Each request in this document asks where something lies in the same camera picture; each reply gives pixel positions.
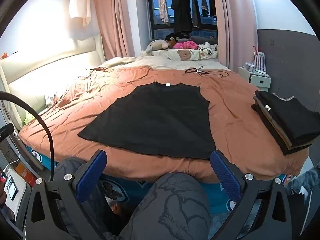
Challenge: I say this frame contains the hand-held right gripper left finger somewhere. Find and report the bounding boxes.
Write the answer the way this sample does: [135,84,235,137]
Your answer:
[25,149,108,240]

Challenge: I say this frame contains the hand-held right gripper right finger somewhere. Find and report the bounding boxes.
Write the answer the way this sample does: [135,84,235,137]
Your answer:
[209,149,293,240]

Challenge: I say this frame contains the black sleeveless top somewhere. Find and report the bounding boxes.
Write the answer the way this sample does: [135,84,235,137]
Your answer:
[77,81,217,159]

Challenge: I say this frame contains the stack of folded clothes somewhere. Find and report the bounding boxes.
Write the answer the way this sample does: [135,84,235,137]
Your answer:
[251,90,320,155]

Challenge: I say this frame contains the person's bare foot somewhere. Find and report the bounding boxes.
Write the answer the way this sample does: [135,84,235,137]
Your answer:
[110,202,126,216]

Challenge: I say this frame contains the orange box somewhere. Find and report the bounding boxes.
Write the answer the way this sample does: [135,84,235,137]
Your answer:
[15,164,35,184]

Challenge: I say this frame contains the orange-brown blanket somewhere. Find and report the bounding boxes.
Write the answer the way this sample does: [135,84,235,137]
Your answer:
[19,66,310,184]

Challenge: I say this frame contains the white device with screen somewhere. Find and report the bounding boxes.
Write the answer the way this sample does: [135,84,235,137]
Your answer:
[0,170,28,220]

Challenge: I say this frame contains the person's grey printed pants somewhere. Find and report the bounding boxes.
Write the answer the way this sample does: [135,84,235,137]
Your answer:
[54,157,210,240]

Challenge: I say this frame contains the grey fluffy cloth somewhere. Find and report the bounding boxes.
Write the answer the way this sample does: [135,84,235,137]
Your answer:
[285,162,320,195]

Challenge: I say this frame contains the cream padded headboard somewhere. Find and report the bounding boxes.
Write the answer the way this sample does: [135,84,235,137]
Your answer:
[0,34,105,130]

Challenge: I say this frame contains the white nightstand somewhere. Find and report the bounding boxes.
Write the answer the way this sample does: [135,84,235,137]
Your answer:
[237,66,272,92]

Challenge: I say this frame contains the striped bag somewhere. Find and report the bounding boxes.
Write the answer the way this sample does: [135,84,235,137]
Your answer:
[252,46,265,72]

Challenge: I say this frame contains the bear print bedding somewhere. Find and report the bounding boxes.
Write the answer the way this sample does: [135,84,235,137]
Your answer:
[141,49,219,62]

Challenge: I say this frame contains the cow print plush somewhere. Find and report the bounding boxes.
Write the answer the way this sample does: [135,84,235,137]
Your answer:
[199,42,218,55]

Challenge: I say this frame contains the pink plush toy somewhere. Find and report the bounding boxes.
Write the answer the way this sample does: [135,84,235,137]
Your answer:
[174,41,199,50]

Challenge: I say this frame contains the grey pillow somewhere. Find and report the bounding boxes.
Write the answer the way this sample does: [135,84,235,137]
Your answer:
[189,35,218,45]

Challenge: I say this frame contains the white plush toy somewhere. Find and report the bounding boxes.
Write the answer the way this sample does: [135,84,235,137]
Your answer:
[145,39,171,53]

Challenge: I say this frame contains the pink curtain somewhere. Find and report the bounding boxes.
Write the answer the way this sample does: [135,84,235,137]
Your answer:
[210,0,258,72]
[92,0,150,63]

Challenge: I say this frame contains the dark brown bear plush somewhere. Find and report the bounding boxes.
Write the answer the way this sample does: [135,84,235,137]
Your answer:
[165,33,180,48]

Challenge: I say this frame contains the white hanging garment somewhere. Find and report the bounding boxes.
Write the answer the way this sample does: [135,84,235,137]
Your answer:
[69,0,94,27]

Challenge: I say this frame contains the dark hanging garment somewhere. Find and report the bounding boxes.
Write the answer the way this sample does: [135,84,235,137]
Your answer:
[199,0,209,17]
[190,0,202,29]

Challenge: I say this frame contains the black hanging coat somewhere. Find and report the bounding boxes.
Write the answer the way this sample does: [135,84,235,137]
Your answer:
[171,0,193,34]

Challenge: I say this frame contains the dark framed window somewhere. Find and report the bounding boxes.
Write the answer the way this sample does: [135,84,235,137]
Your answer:
[145,0,218,39]

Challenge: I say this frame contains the floral hanging garment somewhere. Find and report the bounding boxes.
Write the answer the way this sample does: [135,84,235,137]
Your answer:
[158,0,171,26]

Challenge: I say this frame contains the thick black cable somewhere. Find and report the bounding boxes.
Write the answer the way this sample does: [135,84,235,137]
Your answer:
[0,92,54,182]

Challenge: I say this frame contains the thin black cord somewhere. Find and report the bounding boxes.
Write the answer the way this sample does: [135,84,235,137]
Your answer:
[185,66,229,82]

